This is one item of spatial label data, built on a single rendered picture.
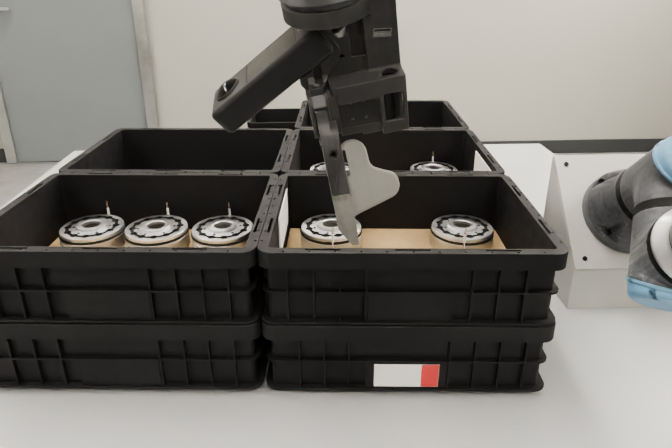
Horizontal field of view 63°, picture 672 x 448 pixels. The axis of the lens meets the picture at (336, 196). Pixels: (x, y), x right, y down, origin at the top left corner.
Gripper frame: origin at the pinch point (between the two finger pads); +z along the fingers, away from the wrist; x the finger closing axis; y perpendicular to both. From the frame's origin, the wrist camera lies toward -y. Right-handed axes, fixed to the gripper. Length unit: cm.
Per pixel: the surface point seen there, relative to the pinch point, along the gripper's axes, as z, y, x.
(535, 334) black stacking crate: 29.5, 22.7, -1.2
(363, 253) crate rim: 15.0, 2.2, 5.9
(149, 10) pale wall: 88, -89, 330
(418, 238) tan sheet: 33.5, 13.3, 24.3
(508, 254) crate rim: 17.6, 20.0, 3.0
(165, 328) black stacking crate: 22.1, -25.6, 6.6
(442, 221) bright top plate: 31.0, 17.7, 24.7
